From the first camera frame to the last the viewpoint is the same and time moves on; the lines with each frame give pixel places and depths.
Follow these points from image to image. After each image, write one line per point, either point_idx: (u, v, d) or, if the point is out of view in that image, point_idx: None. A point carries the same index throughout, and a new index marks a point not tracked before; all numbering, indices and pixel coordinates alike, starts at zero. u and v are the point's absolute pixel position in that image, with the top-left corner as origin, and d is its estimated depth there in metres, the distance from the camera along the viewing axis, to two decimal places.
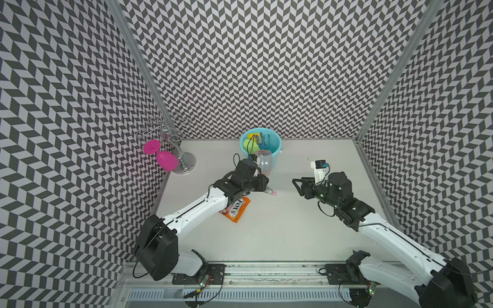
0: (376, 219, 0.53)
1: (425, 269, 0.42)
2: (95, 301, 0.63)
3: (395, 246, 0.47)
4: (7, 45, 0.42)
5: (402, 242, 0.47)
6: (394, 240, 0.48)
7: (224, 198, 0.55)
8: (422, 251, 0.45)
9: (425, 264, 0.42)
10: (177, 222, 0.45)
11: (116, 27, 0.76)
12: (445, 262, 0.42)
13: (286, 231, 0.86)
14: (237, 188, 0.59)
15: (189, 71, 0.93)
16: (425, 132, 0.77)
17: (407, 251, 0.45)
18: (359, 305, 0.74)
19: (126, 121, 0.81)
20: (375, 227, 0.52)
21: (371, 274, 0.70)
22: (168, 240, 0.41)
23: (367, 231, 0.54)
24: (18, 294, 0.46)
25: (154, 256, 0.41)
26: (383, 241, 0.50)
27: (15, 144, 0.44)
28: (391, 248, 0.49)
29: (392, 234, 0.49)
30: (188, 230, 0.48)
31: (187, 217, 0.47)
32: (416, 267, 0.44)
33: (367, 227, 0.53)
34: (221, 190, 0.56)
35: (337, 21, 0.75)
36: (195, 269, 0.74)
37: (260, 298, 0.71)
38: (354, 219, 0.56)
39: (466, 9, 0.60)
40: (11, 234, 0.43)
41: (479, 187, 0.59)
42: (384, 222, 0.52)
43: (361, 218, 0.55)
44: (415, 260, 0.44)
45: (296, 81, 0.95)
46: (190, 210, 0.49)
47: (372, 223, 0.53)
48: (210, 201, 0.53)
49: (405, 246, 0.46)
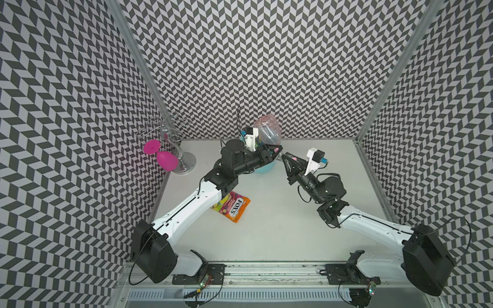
0: (348, 211, 0.58)
1: (398, 240, 0.45)
2: (95, 301, 0.63)
3: (370, 229, 0.51)
4: (7, 45, 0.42)
5: (374, 224, 0.51)
6: (368, 224, 0.52)
7: (219, 192, 0.53)
8: (391, 226, 0.49)
9: (397, 237, 0.46)
10: (167, 225, 0.43)
11: (116, 27, 0.76)
12: (411, 230, 0.46)
13: (286, 231, 0.86)
14: (232, 176, 0.57)
15: (189, 70, 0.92)
16: (425, 132, 0.77)
17: (380, 230, 0.49)
18: (359, 305, 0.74)
19: (126, 120, 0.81)
20: (350, 217, 0.56)
21: (368, 271, 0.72)
22: (160, 245, 0.40)
23: (346, 224, 0.57)
24: (18, 294, 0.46)
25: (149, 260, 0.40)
26: (361, 227, 0.53)
27: (15, 144, 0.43)
28: (367, 231, 0.52)
29: (365, 219, 0.53)
30: (181, 231, 0.46)
31: (177, 219, 0.45)
32: (389, 241, 0.47)
33: (345, 220, 0.56)
34: (213, 183, 0.53)
35: (337, 21, 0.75)
36: (195, 269, 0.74)
37: (260, 298, 0.71)
38: (333, 217, 0.59)
39: (466, 9, 0.60)
40: (11, 234, 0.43)
41: (479, 187, 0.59)
42: (355, 211, 0.57)
43: (337, 214, 0.58)
44: (388, 236, 0.47)
45: (296, 81, 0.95)
46: (181, 210, 0.46)
47: (345, 215, 0.57)
48: (201, 197, 0.50)
49: (377, 226, 0.50)
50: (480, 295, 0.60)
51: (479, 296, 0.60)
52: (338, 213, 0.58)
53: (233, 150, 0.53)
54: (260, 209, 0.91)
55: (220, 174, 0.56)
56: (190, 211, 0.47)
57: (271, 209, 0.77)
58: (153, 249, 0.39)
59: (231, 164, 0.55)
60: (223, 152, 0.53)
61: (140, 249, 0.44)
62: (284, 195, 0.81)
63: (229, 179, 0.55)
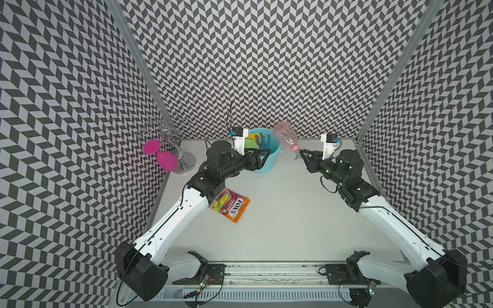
0: (379, 202, 0.52)
1: (422, 256, 0.41)
2: (95, 301, 0.63)
3: (396, 231, 0.46)
4: (7, 45, 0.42)
5: (403, 229, 0.46)
6: (396, 226, 0.46)
7: (203, 199, 0.49)
8: (422, 239, 0.43)
9: (423, 251, 0.41)
10: (151, 243, 0.41)
11: (116, 27, 0.76)
12: (444, 252, 0.41)
13: (286, 232, 0.86)
14: (217, 181, 0.52)
15: (189, 70, 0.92)
16: (425, 132, 0.77)
17: (407, 237, 0.44)
18: (359, 305, 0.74)
19: (126, 121, 0.81)
20: (378, 210, 0.50)
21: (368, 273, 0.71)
22: (143, 265, 0.38)
23: (368, 214, 0.52)
24: (18, 294, 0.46)
25: (135, 282, 0.38)
26: (384, 224, 0.49)
27: (15, 144, 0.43)
28: (391, 232, 0.47)
29: (394, 219, 0.47)
30: (165, 247, 0.44)
31: (160, 235, 0.42)
32: (413, 252, 0.43)
33: (370, 208, 0.51)
34: (197, 190, 0.50)
35: (337, 21, 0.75)
36: (194, 270, 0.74)
37: (261, 297, 0.71)
38: (355, 198, 0.54)
39: (466, 9, 0.60)
40: (11, 234, 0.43)
41: (479, 187, 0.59)
42: (387, 206, 0.50)
43: (364, 199, 0.53)
44: (413, 246, 0.43)
45: (296, 81, 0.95)
46: (165, 224, 0.44)
47: (374, 206, 0.51)
48: (185, 207, 0.47)
49: (405, 232, 0.45)
50: (480, 295, 0.60)
51: (480, 296, 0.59)
52: (365, 197, 0.53)
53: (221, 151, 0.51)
54: (260, 208, 0.91)
55: (205, 179, 0.52)
56: (174, 224, 0.44)
57: (286, 201, 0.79)
58: (136, 270, 0.37)
59: (218, 165, 0.53)
60: (209, 153, 0.50)
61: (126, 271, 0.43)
62: (309, 186, 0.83)
63: (214, 183, 0.51)
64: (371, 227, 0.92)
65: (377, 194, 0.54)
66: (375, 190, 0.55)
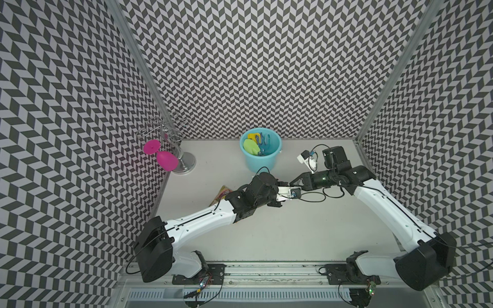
0: (374, 185, 0.51)
1: (413, 238, 0.42)
2: (95, 301, 0.63)
3: (389, 214, 0.46)
4: (7, 45, 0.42)
5: (396, 212, 0.46)
6: (390, 208, 0.47)
7: (233, 215, 0.53)
8: (415, 222, 0.44)
9: (414, 234, 0.42)
10: (178, 230, 0.44)
11: (116, 27, 0.76)
12: (434, 234, 0.42)
13: (285, 231, 0.86)
14: (250, 207, 0.56)
15: (189, 70, 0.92)
16: (425, 132, 0.77)
17: (400, 220, 0.44)
18: (359, 305, 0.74)
19: (126, 121, 0.81)
20: (373, 193, 0.50)
21: (366, 267, 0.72)
22: (164, 247, 0.40)
23: (363, 197, 0.52)
24: (18, 294, 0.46)
25: (147, 259, 0.41)
26: (379, 208, 0.49)
27: (15, 144, 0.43)
28: (386, 216, 0.47)
29: (388, 202, 0.48)
30: (186, 240, 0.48)
31: (188, 226, 0.46)
32: (404, 234, 0.44)
33: (363, 192, 0.51)
34: (232, 205, 0.54)
35: (337, 20, 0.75)
36: (192, 273, 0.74)
37: (261, 298, 0.71)
38: (351, 181, 0.54)
39: (466, 9, 0.60)
40: (11, 234, 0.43)
41: (479, 187, 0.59)
42: (382, 190, 0.50)
43: (361, 181, 0.52)
44: (406, 229, 0.43)
45: (296, 81, 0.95)
46: (194, 220, 0.47)
47: (370, 188, 0.51)
48: (216, 215, 0.50)
49: (398, 214, 0.45)
50: (480, 295, 0.60)
51: (480, 296, 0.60)
52: (361, 181, 0.52)
53: (265, 181, 0.55)
54: (260, 209, 0.91)
55: (241, 199, 0.56)
56: (203, 224, 0.47)
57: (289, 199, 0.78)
58: (156, 249, 0.40)
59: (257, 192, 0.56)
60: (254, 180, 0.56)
61: (144, 244, 0.45)
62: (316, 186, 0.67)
63: (247, 206, 0.55)
64: (369, 228, 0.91)
65: (373, 178, 0.53)
66: (371, 174, 0.54)
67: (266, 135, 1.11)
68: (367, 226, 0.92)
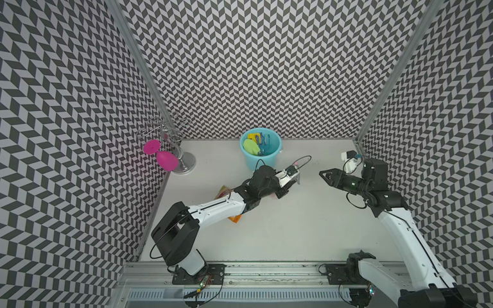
0: (404, 216, 0.49)
1: (425, 279, 0.40)
2: (95, 301, 0.63)
3: (407, 248, 0.44)
4: (7, 45, 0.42)
5: (416, 248, 0.44)
6: (411, 243, 0.44)
7: (243, 205, 0.59)
8: (434, 265, 0.41)
9: (429, 276, 0.40)
10: (200, 213, 0.48)
11: (116, 27, 0.76)
12: (454, 285, 0.38)
13: (286, 232, 0.86)
14: (255, 199, 0.63)
15: (189, 70, 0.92)
16: (425, 131, 0.77)
17: (418, 256, 0.42)
18: (359, 305, 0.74)
19: (126, 121, 0.81)
20: (398, 222, 0.48)
21: (366, 272, 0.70)
22: (189, 228, 0.43)
23: (386, 223, 0.51)
24: (18, 294, 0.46)
25: (171, 242, 0.44)
26: (399, 239, 0.47)
27: (15, 143, 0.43)
28: (403, 249, 0.46)
29: (411, 237, 0.45)
30: (206, 224, 0.50)
31: (208, 211, 0.50)
32: (416, 273, 0.42)
33: (388, 218, 0.50)
34: (241, 196, 0.60)
35: (337, 20, 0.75)
36: (195, 270, 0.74)
37: (262, 298, 0.71)
38: (379, 203, 0.52)
39: (466, 10, 0.60)
40: (11, 234, 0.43)
41: (479, 187, 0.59)
42: (410, 222, 0.47)
43: (389, 208, 0.50)
44: (420, 267, 0.41)
45: (296, 81, 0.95)
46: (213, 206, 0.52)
47: (397, 217, 0.48)
48: (230, 203, 0.56)
49: (418, 251, 0.43)
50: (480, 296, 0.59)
51: (480, 296, 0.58)
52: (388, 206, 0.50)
53: (265, 174, 0.61)
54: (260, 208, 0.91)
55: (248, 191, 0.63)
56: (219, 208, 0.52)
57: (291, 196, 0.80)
58: (183, 231, 0.43)
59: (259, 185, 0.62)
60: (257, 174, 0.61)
61: (167, 228, 0.48)
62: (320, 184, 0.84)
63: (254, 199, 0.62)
64: (370, 229, 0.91)
65: (404, 208, 0.50)
66: (404, 203, 0.51)
67: (266, 135, 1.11)
68: (367, 227, 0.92)
